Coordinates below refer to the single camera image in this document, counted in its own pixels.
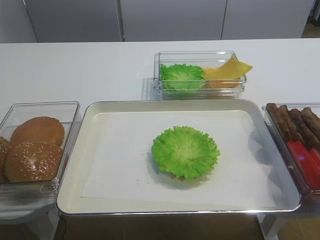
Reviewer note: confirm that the clear box lettuce and cheese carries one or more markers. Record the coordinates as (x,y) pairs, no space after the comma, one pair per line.
(213,89)

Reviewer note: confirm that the brown patty rightmost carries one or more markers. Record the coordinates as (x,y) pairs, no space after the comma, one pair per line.
(310,125)

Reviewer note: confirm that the clear box patties and tomatoes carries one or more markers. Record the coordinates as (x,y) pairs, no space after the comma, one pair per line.
(311,195)

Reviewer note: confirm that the brown patty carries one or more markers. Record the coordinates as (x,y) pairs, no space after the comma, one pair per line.
(300,125)
(310,125)
(292,128)
(280,121)

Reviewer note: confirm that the plain brown bun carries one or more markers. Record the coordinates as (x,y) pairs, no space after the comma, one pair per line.
(39,129)

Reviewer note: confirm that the yellow cheese slice top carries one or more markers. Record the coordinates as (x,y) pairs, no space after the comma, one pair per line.
(231,70)

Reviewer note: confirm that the green lettuce in box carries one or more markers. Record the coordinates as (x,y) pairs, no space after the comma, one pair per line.
(182,77)

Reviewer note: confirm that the green lettuce leaf on tray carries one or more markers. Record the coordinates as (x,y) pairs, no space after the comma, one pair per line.
(185,152)

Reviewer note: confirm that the white parchment paper sheet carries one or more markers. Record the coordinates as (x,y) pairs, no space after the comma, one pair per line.
(124,168)

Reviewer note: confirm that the red tomato slice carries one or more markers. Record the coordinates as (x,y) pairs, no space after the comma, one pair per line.
(315,156)
(307,165)

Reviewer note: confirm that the sesame bun left edge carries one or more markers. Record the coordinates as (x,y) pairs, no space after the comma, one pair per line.
(5,147)

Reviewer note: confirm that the brown patty leftmost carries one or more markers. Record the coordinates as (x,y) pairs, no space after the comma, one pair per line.
(280,121)

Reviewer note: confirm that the silver metal baking tray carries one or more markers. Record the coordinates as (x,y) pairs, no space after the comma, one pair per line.
(70,200)

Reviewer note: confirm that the sesame bun front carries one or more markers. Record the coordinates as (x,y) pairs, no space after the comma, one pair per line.
(33,161)

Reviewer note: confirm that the clear box with buns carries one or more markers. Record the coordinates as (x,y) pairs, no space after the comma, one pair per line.
(67,112)

